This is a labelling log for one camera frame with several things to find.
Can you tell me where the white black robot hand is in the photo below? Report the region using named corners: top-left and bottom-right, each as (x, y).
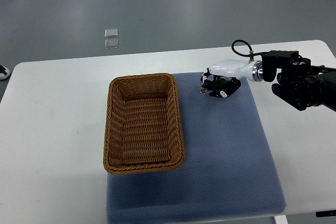
top-left (201, 60), bottom-right (263, 96)

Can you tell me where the dark green toy crocodile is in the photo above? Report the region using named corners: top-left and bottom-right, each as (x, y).
top-left (200, 79), bottom-right (230, 98)

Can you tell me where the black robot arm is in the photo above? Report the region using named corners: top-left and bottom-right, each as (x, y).
top-left (261, 50), bottom-right (335, 111)

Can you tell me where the brown wicker basket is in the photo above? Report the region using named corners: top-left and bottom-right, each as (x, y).
top-left (103, 73), bottom-right (185, 175)

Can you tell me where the blue textured mat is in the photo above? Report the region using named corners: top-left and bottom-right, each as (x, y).
top-left (106, 72), bottom-right (286, 223)

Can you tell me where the lower clear floor plate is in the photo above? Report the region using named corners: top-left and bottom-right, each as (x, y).
top-left (104, 38), bottom-right (119, 49)

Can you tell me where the clear floor plate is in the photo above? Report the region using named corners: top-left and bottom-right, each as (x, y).
top-left (104, 38), bottom-right (119, 49)
top-left (104, 28), bottom-right (118, 38)

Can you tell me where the upper clear floor plate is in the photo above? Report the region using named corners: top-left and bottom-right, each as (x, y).
top-left (104, 28), bottom-right (118, 38)

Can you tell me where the white table leg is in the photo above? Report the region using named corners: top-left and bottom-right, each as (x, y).
top-left (274, 215), bottom-right (288, 224)

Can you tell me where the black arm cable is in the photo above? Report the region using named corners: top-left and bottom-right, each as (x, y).
top-left (231, 39), bottom-right (256, 62)

